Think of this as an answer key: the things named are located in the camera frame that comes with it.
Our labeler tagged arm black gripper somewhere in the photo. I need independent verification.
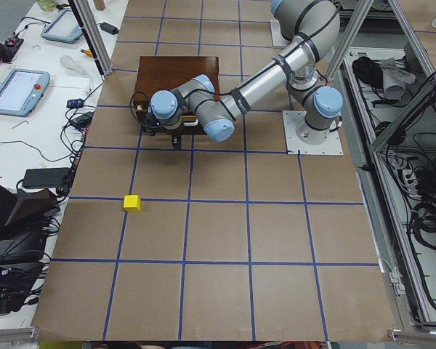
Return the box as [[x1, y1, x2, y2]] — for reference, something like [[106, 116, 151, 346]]
[[145, 114, 184, 150]]

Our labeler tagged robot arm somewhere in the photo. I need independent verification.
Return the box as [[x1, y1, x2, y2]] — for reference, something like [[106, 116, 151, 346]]
[[141, 1, 343, 145]]

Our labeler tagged yellow block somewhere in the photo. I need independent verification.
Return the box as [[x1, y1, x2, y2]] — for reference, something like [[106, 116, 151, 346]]
[[123, 194, 142, 212]]

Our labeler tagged black power adapter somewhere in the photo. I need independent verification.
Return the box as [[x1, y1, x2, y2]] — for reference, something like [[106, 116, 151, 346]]
[[99, 22, 119, 35]]

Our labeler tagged blue teach pendant far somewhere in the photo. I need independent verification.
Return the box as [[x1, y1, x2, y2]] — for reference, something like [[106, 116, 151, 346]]
[[41, 8, 83, 44]]

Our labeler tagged blue teach pendant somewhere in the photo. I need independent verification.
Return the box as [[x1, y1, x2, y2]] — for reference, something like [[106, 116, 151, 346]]
[[41, 8, 83, 44], [0, 68, 50, 117]]

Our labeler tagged blue teach pendant near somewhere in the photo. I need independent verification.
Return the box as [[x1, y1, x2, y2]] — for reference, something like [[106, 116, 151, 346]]
[[0, 68, 50, 117]]

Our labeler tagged black laptop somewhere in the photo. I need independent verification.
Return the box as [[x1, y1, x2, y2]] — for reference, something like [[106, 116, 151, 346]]
[[0, 185, 60, 240]]

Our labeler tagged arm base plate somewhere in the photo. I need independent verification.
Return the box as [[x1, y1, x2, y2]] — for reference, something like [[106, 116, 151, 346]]
[[282, 111, 344, 156], [270, 20, 293, 49]]

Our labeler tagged aluminium frame post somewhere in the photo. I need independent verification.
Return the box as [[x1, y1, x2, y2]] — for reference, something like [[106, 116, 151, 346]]
[[68, 0, 113, 76]]

